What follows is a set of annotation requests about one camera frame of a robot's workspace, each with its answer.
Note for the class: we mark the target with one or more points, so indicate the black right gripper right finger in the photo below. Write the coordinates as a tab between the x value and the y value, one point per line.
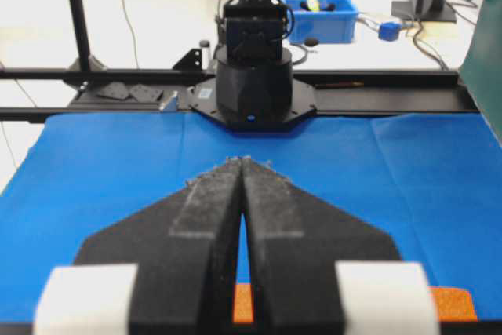
317	269

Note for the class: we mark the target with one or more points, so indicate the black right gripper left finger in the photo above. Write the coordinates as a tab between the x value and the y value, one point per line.
167	269

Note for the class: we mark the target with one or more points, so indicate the orange towel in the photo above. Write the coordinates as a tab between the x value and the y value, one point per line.
452	304

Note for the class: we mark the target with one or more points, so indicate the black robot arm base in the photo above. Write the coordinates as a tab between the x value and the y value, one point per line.
253	87

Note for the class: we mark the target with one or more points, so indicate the blue table cloth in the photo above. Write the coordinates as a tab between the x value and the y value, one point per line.
432	181

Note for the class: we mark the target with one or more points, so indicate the small blue box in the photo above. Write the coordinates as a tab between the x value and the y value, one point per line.
389	31

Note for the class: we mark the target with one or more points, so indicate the blue plastic bin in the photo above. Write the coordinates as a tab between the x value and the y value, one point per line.
334	23

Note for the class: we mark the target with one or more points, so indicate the dark green board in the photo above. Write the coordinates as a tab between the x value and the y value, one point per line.
481	69

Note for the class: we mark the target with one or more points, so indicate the silver corner bracket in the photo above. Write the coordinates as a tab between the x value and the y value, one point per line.
170	104

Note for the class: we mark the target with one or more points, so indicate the black aluminium frame rail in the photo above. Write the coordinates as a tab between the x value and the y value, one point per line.
336	93

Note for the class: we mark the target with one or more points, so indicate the black vertical frame post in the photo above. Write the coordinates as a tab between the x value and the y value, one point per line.
81	35

